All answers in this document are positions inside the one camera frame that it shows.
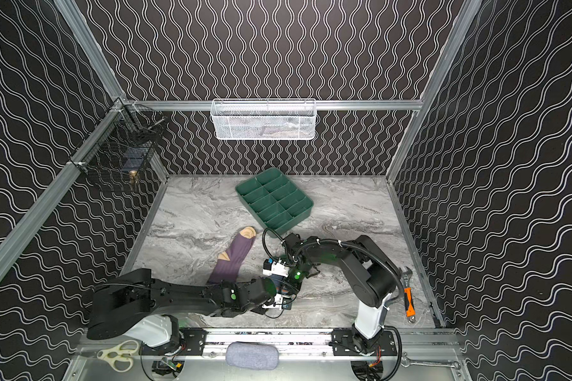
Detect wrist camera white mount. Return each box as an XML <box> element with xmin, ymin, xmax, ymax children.
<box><xmin>263</xmin><ymin>294</ymin><xmax>296</xmax><ymax>310</ymax></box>
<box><xmin>262</xmin><ymin>258</ymin><xmax>289</xmax><ymax>277</ymax></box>

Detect brass padlock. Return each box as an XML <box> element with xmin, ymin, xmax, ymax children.
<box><xmin>128</xmin><ymin>170</ymin><xmax>139</xmax><ymax>187</ymax></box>

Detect purple sock tan toe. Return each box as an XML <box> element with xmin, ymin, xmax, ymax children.
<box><xmin>207</xmin><ymin>226</ymin><xmax>257</xmax><ymax>285</ymax></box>

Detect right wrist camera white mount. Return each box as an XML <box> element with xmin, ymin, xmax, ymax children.
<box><xmin>262</xmin><ymin>258</ymin><xmax>289</xmax><ymax>277</ymax></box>

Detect grey cloth pad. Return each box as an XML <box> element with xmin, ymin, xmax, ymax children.
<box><xmin>226</xmin><ymin>342</ymin><xmax>279</xmax><ymax>371</ymax></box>

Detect aluminium frame profile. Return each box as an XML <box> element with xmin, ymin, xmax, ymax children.
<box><xmin>55</xmin><ymin>0</ymin><xmax>126</xmax><ymax>100</ymax></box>

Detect black wire basket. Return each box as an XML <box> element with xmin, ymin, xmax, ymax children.
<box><xmin>74</xmin><ymin>105</ymin><xmax>166</xmax><ymax>194</ymax></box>

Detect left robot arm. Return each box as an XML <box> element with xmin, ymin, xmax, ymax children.
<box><xmin>87</xmin><ymin>268</ymin><xmax>278</xmax><ymax>347</ymax></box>

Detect blue sock orange cuff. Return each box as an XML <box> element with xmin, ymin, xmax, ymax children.
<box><xmin>270</xmin><ymin>275</ymin><xmax>292</xmax><ymax>295</ymax></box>

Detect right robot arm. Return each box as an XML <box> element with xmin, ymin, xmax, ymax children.
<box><xmin>282</xmin><ymin>233</ymin><xmax>405</xmax><ymax>341</ymax></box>

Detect white wire basket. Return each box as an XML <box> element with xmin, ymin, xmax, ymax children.
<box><xmin>211</xmin><ymin>98</ymin><xmax>318</xmax><ymax>141</ymax></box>

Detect green compartment tray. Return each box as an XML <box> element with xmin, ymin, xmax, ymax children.
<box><xmin>235</xmin><ymin>168</ymin><xmax>314</xmax><ymax>235</ymax></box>

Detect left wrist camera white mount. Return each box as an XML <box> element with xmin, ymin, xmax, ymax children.
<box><xmin>263</xmin><ymin>294</ymin><xmax>296</xmax><ymax>310</ymax></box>

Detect front aluminium rail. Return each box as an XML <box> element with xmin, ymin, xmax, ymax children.
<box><xmin>75</xmin><ymin>327</ymin><xmax>459</xmax><ymax>360</ymax></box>

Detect scissors cream handles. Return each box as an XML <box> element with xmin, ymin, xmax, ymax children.
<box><xmin>95</xmin><ymin>340</ymin><xmax>140</xmax><ymax>373</ymax></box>

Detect adjustable wrench orange handle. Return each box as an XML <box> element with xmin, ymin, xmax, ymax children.
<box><xmin>400</xmin><ymin>267</ymin><xmax>416</xmax><ymax>324</ymax></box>

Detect silver combination wrench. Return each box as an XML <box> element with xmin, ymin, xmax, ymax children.
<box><xmin>400</xmin><ymin>353</ymin><xmax>461</xmax><ymax>370</ymax></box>

